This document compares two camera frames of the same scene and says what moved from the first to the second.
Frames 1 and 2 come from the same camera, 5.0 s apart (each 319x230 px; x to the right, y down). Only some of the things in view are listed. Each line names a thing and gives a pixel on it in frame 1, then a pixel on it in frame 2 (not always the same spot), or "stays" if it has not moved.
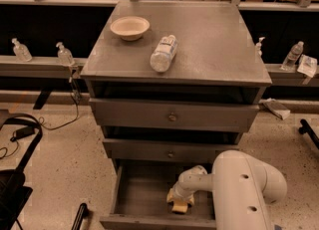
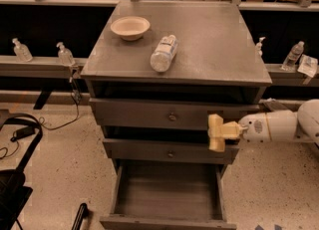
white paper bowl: [130, 28] stays
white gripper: [179, 192] to [253, 127]
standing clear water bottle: [292, 57] stays
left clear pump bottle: [22, 54] stays
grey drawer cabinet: [174, 84] stays
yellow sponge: [179, 205] to [216, 141]
